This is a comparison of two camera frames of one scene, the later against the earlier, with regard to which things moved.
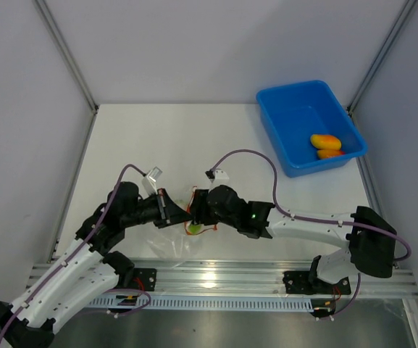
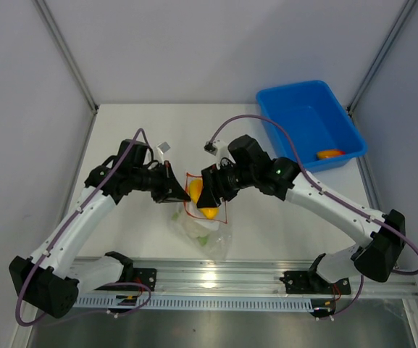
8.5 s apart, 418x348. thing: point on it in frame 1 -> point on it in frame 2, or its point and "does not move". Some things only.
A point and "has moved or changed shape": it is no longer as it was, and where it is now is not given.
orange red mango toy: (324, 153) does not move
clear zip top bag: (183, 240) has moved or changed shape
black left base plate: (145, 278) does not move
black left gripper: (169, 213) -> (170, 189)
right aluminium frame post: (382, 56) does not move
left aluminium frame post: (61, 42) does not move
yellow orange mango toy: (324, 141) has moved or changed shape
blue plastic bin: (291, 114) does not move
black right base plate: (299, 283) does not move
